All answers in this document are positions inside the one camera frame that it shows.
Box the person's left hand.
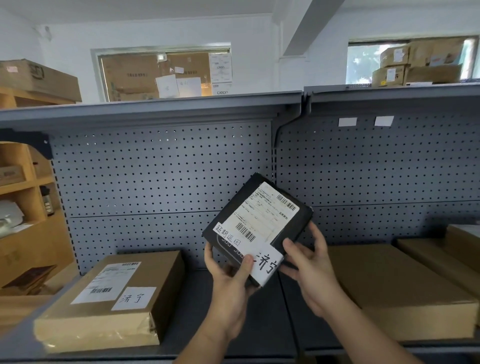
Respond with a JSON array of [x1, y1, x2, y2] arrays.
[[203, 241, 260, 340]]

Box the person's right hand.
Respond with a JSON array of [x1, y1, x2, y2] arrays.
[[279, 221, 348, 320]]

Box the brown labelled parcel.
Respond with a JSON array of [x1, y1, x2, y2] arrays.
[[33, 250, 185, 353]]

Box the black box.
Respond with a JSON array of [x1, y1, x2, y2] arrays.
[[201, 172, 314, 289]]

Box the grey metal pegboard shelf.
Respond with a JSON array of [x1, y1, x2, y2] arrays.
[[0, 83, 480, 364]]

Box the person's left forearm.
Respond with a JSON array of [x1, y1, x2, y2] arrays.
[[174, 324, 241, 364]]

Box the person's right forearm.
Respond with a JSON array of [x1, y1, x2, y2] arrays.
[[322, 298, 423, 364]]

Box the flattened cardboard sheets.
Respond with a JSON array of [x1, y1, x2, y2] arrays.
[[37, 262, 82, 295]]

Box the dark brown flat case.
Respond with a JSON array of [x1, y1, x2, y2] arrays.
[[1, 265, 58, 295]]

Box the black bottle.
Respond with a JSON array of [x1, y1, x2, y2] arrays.
[[39, 186, 55, 217]]

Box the wooden desk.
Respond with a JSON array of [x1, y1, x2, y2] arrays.
[[0, 294, 53, 338]]

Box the small labelled cardboard carton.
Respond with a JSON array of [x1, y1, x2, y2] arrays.
[[379, 45, 410, 68], [371, 65, 408, 88]]

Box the white paper sheet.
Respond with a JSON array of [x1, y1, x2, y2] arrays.
[[176, 76, 203, 98], [155, 74, 180, 99]]

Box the cardboard boxes at window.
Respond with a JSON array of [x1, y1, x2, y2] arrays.
[[345, 35, 480, 87]]

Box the white cloth bag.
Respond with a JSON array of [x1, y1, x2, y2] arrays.
[[0, 200, 25, 239]]

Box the cardboard-covered window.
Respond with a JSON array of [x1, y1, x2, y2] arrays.
[[91, 44, 233, 103]]

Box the small flat cardboard carton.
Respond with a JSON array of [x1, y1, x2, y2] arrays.
[[0, 165, 26, 187]]

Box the large printed cardboard carton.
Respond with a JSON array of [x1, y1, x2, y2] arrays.
[[0, 59, 82, 103]]

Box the wooden wall cabinet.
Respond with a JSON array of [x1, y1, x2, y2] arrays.
[[0, 86, 82, 297]]

